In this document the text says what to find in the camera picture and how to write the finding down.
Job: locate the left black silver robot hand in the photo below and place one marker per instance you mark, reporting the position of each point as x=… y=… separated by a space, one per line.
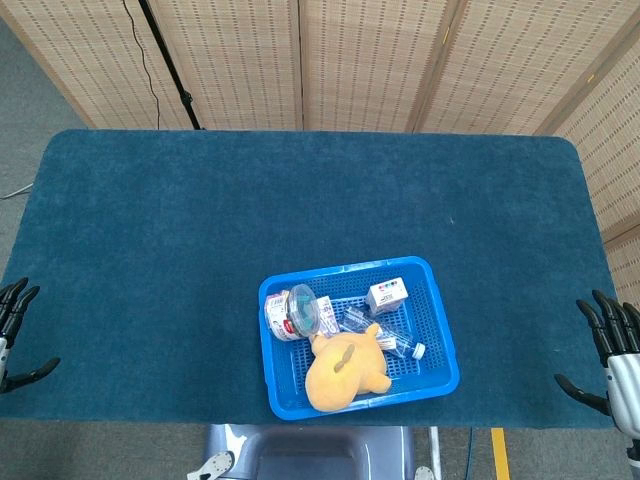
x=20 y=300

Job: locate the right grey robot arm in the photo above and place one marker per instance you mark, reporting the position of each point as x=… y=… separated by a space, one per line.
x=635 y=450

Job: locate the teal table cloth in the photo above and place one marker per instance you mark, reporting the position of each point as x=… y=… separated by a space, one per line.
x=150 y=225

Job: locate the clear plastic water bottle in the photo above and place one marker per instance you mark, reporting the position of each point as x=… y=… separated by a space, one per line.
x=402 y=346

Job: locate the bamboo screen panel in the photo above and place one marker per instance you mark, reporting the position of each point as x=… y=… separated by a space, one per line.
x=85 y=55
x=520 y=65
x=235 y=60
x=615 y=150
x=370 y=60

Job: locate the white metal bar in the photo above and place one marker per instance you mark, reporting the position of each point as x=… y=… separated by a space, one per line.
x=435 y=450

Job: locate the yellow plush dinosaur toy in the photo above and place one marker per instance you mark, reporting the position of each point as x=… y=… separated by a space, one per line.
x=340 y=382

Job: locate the purple juice carton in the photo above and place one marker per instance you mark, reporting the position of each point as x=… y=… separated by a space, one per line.
x=328 y=315

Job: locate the black tripod pole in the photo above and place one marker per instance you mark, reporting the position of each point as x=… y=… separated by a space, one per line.
x=170 y=67

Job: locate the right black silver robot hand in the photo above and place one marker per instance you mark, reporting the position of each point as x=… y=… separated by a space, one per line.
x=625 y=380

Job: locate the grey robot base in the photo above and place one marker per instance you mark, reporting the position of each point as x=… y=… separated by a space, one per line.
x=310 y=455

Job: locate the yellow floor tape strip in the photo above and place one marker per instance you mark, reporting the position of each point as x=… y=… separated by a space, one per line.
x=500 y=455

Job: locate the white milk carton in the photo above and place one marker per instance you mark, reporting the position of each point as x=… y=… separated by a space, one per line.
x=386 y=297

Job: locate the blue perforated plastic basket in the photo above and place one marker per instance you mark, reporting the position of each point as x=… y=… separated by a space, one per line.
x=430 y=350

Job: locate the clear jar of binder clips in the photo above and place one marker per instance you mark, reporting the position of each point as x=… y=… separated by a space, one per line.
x=300 y=310

